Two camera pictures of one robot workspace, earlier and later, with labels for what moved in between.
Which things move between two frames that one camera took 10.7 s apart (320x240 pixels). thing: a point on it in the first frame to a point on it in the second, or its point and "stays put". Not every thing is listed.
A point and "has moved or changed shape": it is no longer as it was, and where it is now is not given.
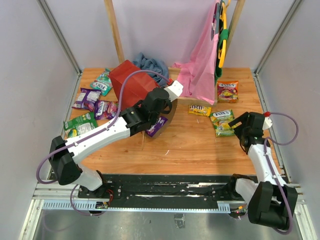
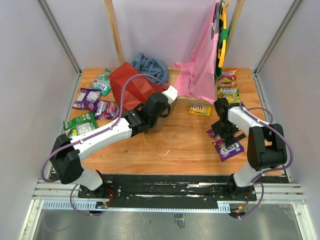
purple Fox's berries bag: x=105 y=110 stays put
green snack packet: x=80 y=124 stays put
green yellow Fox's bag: x=220 y=120 has moved or changed shape
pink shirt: x=198 y=74 stays put
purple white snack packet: x=153 y=130 to x=223 y=151
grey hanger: x=215 y=30 stays put
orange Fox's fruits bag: x=227 y=91 to x=228 y=78
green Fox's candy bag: x=103 y=82 stays put
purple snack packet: x=86 y=99 stays put
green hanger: x=223 y=36 stays put
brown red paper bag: x=136 y=85 has moved or changed shape
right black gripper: x=242 y=118 to x=227 y=138
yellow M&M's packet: x=206 y=111 stays put
